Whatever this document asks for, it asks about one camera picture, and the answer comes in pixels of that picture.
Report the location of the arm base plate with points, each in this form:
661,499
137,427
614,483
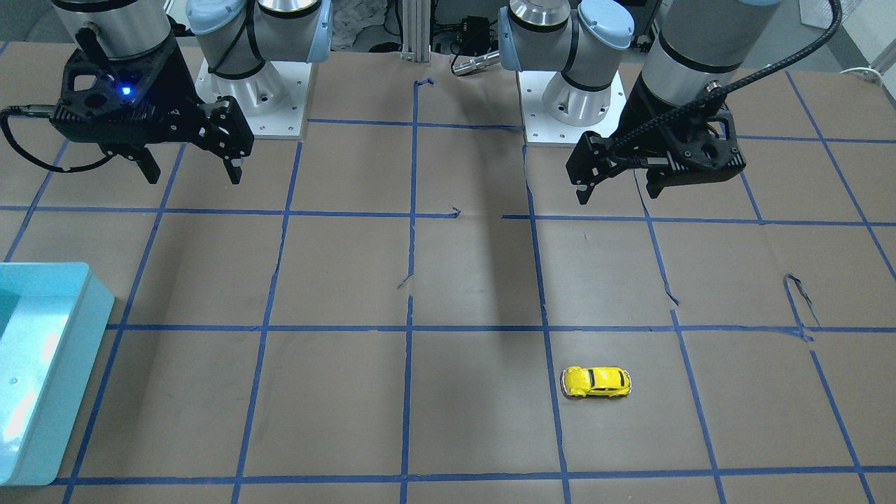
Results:
556,114
274,101

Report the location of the yellow beetle toy car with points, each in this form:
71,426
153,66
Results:
595,382

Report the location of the light blue plastic bin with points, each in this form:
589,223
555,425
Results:
54,315

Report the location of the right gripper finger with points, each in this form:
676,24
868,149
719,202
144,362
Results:
148,165
233,166

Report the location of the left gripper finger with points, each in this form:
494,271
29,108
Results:
583,193
659,179

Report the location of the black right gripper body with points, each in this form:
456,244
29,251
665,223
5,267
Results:
180,85

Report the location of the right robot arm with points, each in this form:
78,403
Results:
238,38

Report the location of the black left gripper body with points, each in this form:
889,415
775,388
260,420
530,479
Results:
635,116

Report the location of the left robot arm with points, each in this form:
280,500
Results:
699,43

